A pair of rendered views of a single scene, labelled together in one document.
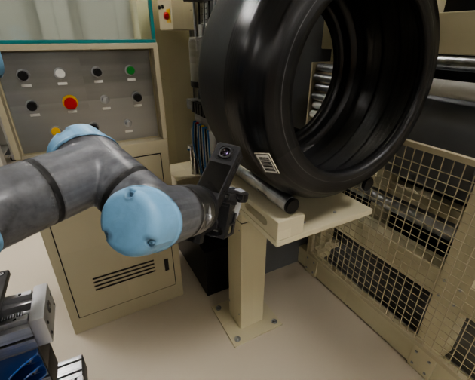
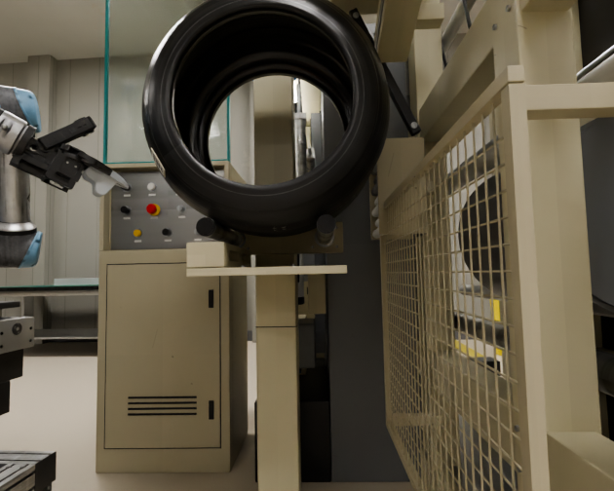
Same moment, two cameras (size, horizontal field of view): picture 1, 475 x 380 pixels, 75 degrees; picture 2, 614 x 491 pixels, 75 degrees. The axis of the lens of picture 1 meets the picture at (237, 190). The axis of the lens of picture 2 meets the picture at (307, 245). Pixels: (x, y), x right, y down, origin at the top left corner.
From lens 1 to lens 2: 0.95 m
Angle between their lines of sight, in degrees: 42
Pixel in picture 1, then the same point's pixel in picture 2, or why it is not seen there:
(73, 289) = (107, 403)
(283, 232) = (195, 257)
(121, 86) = not seen: hidden behind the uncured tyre
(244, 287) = (262, 439)
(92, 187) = not seen: outside the picture
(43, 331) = not seen: outside the picture
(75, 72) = (163, 186)
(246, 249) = (263, 369)
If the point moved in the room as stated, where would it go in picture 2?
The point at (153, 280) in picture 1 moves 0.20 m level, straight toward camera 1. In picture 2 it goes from (192, 428) to (166, 449)
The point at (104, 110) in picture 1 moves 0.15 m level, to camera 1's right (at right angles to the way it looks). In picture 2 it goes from (179, 218) to (205, 215)
